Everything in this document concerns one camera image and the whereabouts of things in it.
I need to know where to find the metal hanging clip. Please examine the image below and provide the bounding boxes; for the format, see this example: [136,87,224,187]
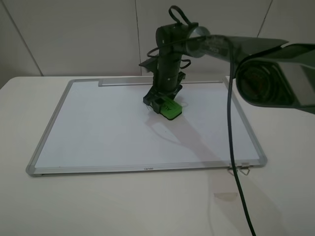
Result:
[227,164,238,176]
[239,163,252,176]

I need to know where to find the left metal hanging clip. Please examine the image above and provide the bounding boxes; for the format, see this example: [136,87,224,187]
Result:
[227,164,238,176]

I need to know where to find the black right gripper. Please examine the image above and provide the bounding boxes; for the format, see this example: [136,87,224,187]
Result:
[139,58,185,114]

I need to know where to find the clear tape piece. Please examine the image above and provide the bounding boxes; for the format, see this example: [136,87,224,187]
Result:
[214,192,238,202]

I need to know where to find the green whiteboard eraser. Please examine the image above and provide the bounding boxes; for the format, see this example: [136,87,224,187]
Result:
[160,97,183,120]

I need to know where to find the right metal hanging clip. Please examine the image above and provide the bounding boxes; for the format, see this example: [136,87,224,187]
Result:
[239,163,252,176]

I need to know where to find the white aluminium-framed whiteboard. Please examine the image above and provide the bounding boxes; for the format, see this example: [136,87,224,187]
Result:
[25,76,269,177]

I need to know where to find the black cable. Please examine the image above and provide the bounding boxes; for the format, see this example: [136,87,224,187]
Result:
[147,6,257,236]

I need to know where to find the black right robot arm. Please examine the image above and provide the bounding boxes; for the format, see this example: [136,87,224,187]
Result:
[141,23,315,114]

